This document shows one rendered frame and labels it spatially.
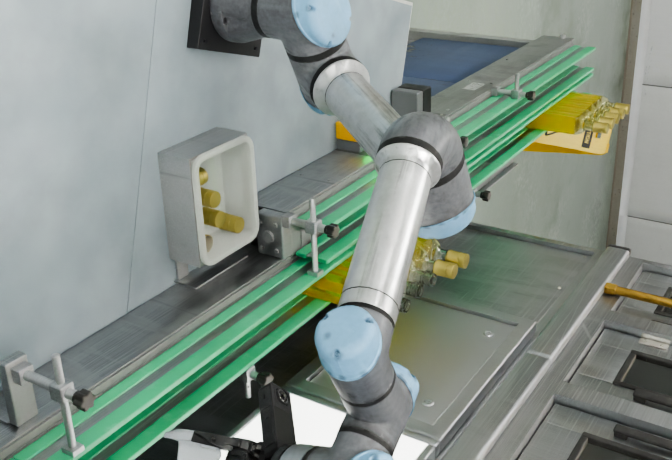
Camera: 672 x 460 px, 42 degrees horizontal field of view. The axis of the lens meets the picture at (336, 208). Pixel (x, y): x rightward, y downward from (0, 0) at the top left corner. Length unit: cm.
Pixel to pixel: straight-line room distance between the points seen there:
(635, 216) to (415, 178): 697
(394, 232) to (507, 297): 103
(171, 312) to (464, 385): 58
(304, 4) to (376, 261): 61
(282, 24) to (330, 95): 15
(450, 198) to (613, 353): 76
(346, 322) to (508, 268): 128
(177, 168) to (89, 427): 49
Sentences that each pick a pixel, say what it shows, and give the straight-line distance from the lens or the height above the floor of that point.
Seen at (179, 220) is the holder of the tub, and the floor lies 79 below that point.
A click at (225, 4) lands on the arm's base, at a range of 164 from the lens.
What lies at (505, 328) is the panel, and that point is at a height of 127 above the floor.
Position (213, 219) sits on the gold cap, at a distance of 170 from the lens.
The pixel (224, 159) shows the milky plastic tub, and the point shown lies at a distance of 175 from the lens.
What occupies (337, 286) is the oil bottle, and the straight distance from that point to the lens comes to 178.
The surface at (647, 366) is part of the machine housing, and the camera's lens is 194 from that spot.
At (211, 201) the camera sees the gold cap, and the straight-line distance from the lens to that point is 168.
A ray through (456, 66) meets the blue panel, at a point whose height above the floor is 64.
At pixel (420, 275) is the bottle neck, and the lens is 183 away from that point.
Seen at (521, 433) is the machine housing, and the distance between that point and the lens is 167.
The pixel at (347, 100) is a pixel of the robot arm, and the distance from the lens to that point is 153.
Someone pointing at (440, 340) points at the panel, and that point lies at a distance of 187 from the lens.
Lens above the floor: 186
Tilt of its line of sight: 30 degrees down
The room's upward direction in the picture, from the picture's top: 103 degrees clockwise
